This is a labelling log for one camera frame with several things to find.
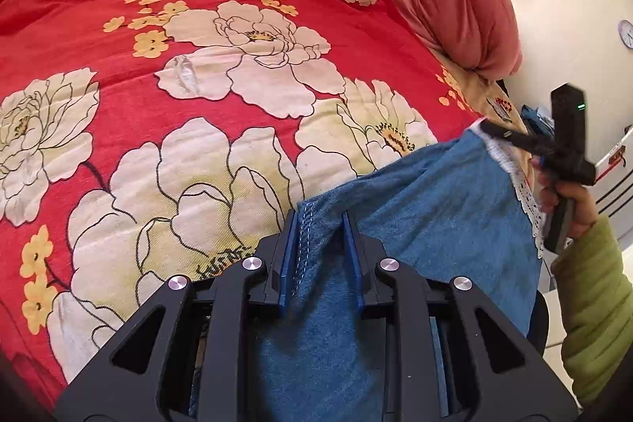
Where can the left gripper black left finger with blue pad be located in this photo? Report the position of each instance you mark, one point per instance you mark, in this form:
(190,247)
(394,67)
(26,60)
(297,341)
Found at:
(182,355)

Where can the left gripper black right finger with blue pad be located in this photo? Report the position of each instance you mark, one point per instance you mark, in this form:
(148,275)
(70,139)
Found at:
(450,353)

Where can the blue denim pants lace trim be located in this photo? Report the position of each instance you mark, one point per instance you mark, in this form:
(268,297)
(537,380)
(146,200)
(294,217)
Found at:
(462,207)

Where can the green sleeved right forearm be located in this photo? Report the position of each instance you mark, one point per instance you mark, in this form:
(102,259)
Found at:
(596,307)

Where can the person's right hand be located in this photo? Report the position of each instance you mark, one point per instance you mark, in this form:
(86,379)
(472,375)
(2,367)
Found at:
(585,213)

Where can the folded blue clothes on stool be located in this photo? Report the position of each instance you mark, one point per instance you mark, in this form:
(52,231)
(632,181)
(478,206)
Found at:
(534,123)

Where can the tan mattress cover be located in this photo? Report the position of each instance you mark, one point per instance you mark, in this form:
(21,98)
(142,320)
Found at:
(473,94)

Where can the red floral bed sheet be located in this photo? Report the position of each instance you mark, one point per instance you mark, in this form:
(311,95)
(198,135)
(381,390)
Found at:
(146,138)

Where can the round wall clock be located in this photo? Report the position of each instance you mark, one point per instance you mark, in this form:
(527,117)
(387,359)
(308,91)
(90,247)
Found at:
(625,32)

